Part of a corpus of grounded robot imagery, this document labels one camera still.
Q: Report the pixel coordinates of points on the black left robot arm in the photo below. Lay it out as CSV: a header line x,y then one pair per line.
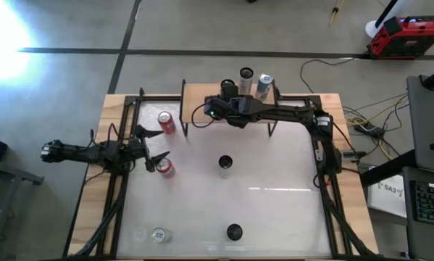
x,y
79,154

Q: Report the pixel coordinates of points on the grey desk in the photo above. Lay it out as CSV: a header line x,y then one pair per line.
x,y
13,174
428,243

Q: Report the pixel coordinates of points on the red Fanta strawberry can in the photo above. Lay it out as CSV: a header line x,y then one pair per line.
x,y
167,170
167,125

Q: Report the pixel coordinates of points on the white floor stand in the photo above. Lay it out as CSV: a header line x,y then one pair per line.
x,y
373,29

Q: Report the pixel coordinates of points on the black metal table frame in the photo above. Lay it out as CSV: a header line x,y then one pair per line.
x,y
158,97

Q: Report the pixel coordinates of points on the blue silver slim drink can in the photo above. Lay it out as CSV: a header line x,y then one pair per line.
x,y
159,235
263,87

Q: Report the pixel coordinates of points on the wooden shelf with black frame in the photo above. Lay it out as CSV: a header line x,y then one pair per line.
x,y
198,105

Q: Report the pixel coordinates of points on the white paper sign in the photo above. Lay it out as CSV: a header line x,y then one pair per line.
x,y
387,197

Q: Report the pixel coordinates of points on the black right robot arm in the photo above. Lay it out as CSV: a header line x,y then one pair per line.
x,y
289,113

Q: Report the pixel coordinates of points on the black backlit keyboard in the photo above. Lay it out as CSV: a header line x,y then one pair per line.
x,y
432,203

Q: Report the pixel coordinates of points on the red and black toolbox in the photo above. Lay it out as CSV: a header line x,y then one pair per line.
x,y
408,40

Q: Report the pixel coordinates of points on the black power strip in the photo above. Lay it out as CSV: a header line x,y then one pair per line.
x,y
369,128

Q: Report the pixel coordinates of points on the grey side table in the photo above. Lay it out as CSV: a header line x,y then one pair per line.
x,y
426,119

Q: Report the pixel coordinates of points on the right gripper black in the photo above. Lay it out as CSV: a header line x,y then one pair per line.
x,y
242,117

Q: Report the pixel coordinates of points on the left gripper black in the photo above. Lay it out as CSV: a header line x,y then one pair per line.
x,y
135,152

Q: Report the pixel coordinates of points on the white Celsius Tropical Vibe can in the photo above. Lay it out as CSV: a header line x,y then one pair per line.
x,y
234,232

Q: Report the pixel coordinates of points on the white Celsius Peach Vibe can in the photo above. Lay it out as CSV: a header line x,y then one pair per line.
x,y
225,162

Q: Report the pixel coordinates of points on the black diagonal desk bar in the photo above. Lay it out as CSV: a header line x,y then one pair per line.
x,y
394,166

